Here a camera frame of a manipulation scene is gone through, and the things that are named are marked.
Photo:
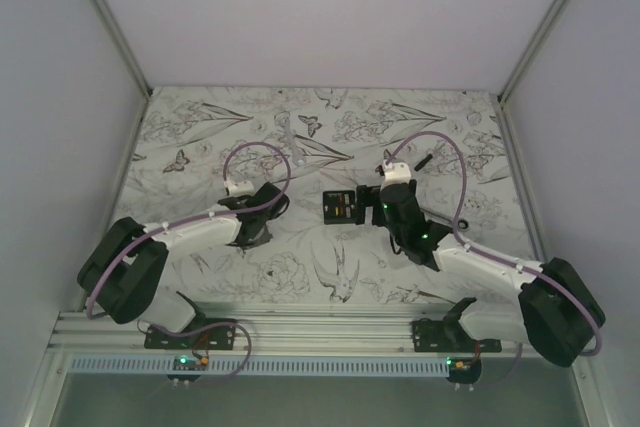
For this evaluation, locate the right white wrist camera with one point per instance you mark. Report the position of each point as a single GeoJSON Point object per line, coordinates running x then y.
{"type": "Point", "coordinates": [395, 173]}

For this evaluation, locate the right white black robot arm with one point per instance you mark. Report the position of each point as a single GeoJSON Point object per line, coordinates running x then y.
{"type": "Point", "coordinates": [544, 305]}

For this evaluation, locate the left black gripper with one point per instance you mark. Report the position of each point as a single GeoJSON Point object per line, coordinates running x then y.
{"type": "Point", "coordinates": [265, 236]}

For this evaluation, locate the green controller board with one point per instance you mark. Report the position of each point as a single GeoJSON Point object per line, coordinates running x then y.
{"type": "Point", "coordinates": [464, 372]}
{"type": "Point", "coordinates": [187, 369]}

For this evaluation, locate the black fuse box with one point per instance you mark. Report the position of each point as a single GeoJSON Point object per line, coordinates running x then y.
{"type": "Point", "coordinates": [339, 207]}

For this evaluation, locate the aluminium mounting rail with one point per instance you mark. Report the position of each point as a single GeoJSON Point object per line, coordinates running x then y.
{"type": "Point", "coordinates": [274, 328]}

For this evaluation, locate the silver open-end wrench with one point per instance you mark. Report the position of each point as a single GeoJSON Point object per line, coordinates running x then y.
{"type": "Point", "coordinates": [282, 121]}

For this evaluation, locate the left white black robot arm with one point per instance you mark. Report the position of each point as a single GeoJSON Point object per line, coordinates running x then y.
{"type": "Point", "coordinates": [122, 276]}

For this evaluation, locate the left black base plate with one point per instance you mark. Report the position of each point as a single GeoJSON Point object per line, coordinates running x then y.
{"type": "Point", "coordinates": [203, 335]}

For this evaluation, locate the aluminium frame post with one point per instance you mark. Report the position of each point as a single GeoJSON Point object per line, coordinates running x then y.
{"type": "Point", "coordinates": [534, 45]}
{"type": "Point", "coordinates": [122, 46]}

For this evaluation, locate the small black screwdriver bit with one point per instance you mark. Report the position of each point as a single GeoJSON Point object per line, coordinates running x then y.
{"type": "Point", "coordinates": [423, 162]}

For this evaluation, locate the left green controller board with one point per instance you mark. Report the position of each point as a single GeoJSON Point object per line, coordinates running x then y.
{"type": "Point", "coordinates": [187, 369]}

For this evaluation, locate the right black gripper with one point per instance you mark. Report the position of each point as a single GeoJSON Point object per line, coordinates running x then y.
{"type": "Point", "coordinates": [367, 196]}

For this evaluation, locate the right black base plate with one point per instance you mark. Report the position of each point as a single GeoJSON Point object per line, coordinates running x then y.
{"type": "Point", "coordinates": [438, 336]}

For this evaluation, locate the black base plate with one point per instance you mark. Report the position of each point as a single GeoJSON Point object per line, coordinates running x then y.
{"type": "Point", "coordinates": [438, 336]}
{"type": "Point", "coordinates": [203, 335]}

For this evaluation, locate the right green controller board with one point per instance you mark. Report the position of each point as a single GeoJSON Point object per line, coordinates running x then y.
{"type": "Point", "coordinates": [464, 372]}

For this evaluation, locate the right aluminium frame post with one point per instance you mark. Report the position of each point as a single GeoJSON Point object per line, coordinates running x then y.
{"type": "Point", "coordinates": [534, 45]}

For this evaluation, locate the slotted grey cable duct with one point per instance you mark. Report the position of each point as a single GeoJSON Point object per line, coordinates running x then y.
{"type": "Point", "coordinates": [267, 366]}

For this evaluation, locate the left aluminium frame post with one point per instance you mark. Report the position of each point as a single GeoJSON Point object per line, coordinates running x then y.
{"type": "Point", "coordinates": [122, 46]}

